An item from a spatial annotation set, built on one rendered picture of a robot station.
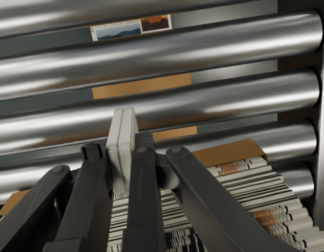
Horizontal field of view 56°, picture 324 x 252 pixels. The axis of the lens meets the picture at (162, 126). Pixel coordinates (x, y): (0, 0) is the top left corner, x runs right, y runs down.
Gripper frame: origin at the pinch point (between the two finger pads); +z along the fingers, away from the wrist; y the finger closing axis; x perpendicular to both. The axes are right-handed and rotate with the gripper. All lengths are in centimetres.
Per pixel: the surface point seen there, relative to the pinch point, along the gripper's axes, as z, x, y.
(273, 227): -0.9, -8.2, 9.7
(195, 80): 93, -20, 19
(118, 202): 6.8, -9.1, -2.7
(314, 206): 13.4, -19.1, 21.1
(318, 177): 13.3, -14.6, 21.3
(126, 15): 14.1, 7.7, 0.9
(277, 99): 13.3, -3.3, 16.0
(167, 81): 93, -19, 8
